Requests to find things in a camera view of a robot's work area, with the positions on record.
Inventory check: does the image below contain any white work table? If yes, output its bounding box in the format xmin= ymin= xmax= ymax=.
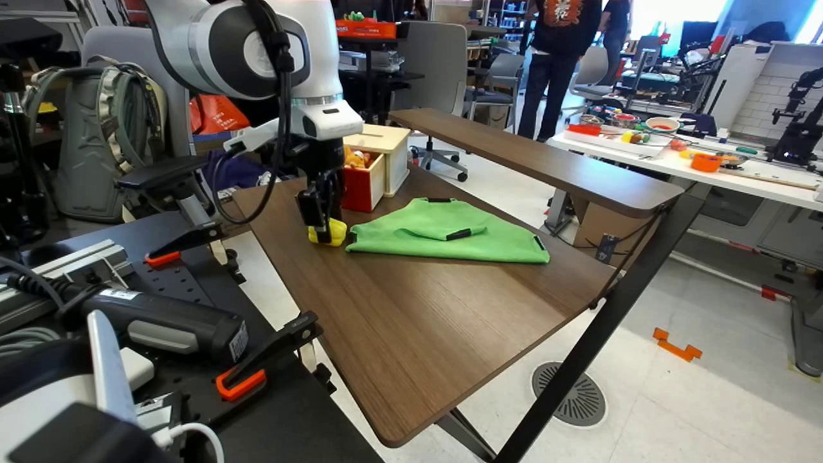
xmin=551 ymin=126 xmax=823 ymax=379

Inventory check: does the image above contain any cardboard box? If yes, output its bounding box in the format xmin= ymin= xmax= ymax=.
xmin=572 ymin=198 xmax=664 ymax=261

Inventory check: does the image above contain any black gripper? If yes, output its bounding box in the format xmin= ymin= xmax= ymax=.
xmin=286 ymin=133 xmax=349 ymax=246

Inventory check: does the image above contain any black table frame leg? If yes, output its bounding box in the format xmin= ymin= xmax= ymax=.
xmin=438 ymin=180 xmax=715 ymax=463

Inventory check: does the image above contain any red and white wooden box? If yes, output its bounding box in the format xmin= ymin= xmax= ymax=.
xmin=339 ymin=124 xmax=415 ymax=214

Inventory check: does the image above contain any orange bag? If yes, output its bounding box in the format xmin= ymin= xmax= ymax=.
xmin=187 ymin=89 xmax=254 ymax=139

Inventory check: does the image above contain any purple cloth bag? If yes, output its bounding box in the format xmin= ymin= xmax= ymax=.
xmin=202 ymin=148 xmax=290 ymax=192

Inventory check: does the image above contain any orange storage bin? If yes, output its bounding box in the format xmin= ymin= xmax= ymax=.
xmin=334 ymin=15 xmax=402 ymax=44

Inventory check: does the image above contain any large black orange clamp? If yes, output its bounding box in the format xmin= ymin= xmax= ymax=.
xmin=213 ymin=311 xmax=324 ymax=404

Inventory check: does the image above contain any green folded cloth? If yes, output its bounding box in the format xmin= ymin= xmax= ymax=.
xmin=344 ymin=194 xmax=554 ymax=266

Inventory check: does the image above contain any round metal floor drain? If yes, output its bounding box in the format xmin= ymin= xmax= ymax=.
xmin=529 ymin=359 xmax=609 ymax=428

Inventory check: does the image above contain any orange cup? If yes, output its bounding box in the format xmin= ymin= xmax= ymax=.
xmin=690 ymin=148 xmax=724 ymax=174

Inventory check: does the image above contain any person in dark clothes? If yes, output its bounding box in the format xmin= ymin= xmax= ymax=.
xmin=596 ymin=0 xmax=637 ymax=63
xmin=517 ymin=0 xmax=596 ymax=144

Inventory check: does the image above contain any white leaning board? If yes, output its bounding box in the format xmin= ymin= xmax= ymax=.
xmin=726 ymin=40 xmax=823 ymax=145

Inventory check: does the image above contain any black stand equipment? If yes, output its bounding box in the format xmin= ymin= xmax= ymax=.
xmin=765 ymin=63 xmax=823 ymax=167

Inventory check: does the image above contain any small black orange clamp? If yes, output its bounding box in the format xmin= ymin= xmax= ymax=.
xmin=141 ymin=223 xmax=226 ymax=271

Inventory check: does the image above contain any grey office chair with armrest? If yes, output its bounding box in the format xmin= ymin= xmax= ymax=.
xmin=79 ymin=22 xmax=225 ymax=226

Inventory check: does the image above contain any grey swivel office chair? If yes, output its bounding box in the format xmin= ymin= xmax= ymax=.
xmin=393 ymin=17 xmax=477 ymax=185

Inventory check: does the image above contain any black handheld power tool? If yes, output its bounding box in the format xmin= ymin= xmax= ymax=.
xmin=82 ymin=284 xmax=252 ymax=363

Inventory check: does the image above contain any aluminium extrusion rail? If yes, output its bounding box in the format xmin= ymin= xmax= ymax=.
xmin=0 ymin=237 xmax=133 ymax=333

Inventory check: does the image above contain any grey backpack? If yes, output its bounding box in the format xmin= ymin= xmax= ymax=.
xmin=31 ymin=55 xmax=169 ymax=223

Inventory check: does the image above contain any orange floor marker bracket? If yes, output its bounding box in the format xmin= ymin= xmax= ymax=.
xmin=652 ymin=325 xmax=706 ymax=365

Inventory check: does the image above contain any yellow toy bell pepper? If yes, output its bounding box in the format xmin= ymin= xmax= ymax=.
xmin=307 ymin=216 xmax=353 ymax=251

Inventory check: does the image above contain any white cable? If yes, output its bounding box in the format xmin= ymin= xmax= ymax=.
xmin=153 ymin=418 xmax=230 ymax=463

